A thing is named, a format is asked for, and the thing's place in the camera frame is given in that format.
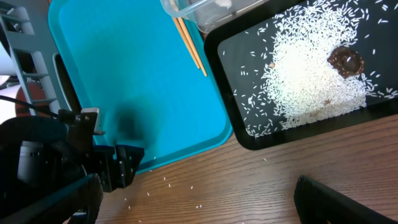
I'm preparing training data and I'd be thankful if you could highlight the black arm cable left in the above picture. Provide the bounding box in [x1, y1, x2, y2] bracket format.
[0, 95, 60, 118]

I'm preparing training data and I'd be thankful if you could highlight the rice pile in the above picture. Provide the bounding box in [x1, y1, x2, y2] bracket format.
[233, 0, 398, 139]

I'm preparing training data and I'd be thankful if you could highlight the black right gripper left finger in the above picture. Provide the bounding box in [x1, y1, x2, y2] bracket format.
[1, 174, 103, 223]

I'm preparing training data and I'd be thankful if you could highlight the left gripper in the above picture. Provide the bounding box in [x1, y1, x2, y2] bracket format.
[57, 108, 144, 192]

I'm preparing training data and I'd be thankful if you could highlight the black tray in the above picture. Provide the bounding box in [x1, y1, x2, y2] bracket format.
[205, 1, 397, 150]

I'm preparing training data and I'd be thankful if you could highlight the brown food scrap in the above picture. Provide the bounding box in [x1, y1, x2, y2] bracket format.
[327, 46, 364, 78]

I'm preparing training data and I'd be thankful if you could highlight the teal plastic tray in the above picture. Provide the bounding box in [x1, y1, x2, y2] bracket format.
[48, 0, 232, 172]

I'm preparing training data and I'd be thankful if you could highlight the clear plastic bin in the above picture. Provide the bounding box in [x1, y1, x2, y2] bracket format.
[160, 0, 267, 33]

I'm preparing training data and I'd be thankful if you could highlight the wooden chopstick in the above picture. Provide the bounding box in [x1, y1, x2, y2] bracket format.
[172, 17, 200, 69]
[177, 17, 208, 77]

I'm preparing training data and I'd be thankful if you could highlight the grey dishwasher rack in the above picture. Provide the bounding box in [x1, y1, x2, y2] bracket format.
[1, 0, 81, 121]

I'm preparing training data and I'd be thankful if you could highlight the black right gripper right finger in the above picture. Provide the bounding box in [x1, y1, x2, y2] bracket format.
[294, 175, 397, 224]

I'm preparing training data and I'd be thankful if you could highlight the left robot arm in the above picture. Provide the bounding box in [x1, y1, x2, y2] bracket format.
[1, 108, 144, 217]

